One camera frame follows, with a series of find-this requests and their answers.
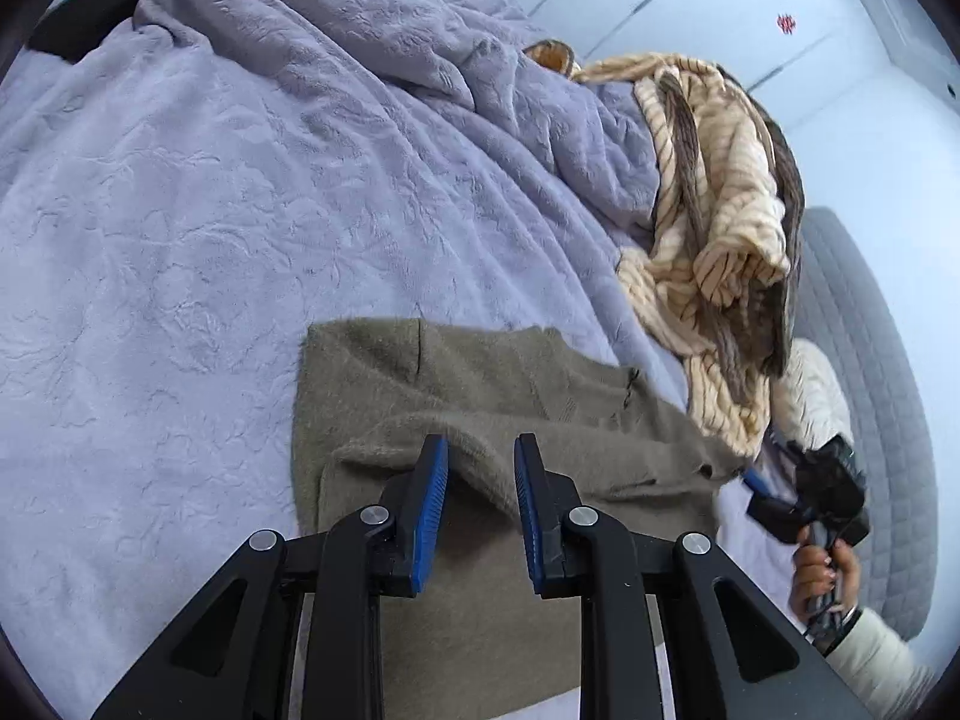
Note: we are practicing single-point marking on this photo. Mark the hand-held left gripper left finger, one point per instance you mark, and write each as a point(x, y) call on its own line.
point(427, 510)

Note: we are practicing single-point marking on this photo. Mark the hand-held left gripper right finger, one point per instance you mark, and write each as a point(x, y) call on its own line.
point(529, 517)

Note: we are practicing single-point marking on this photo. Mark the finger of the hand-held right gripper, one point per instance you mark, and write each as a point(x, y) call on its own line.
point(757, 486)

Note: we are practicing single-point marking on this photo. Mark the olive knit sweater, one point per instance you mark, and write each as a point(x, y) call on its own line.
point(465, 390)

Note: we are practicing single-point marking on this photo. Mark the person's right hand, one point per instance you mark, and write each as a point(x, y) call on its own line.
point(814, 577)

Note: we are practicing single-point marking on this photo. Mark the white round pleated pillow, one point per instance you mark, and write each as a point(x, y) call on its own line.
point(814, 397)

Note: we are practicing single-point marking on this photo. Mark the grey quilted headboard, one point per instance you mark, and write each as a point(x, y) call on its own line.
point(862, 330)

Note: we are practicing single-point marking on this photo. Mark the cream striped garment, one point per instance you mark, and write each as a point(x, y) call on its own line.
point(720, 187)

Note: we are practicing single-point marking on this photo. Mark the lavender embossed blanket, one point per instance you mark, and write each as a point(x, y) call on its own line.
point(187, 240)

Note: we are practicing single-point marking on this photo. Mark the red sticker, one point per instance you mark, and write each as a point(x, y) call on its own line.
point(785, 23)

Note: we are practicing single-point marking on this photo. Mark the white wardrobe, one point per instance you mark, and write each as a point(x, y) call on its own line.
point(675, 7)

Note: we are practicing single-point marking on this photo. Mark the black padded object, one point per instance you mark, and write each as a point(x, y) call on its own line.
point(97, 7)

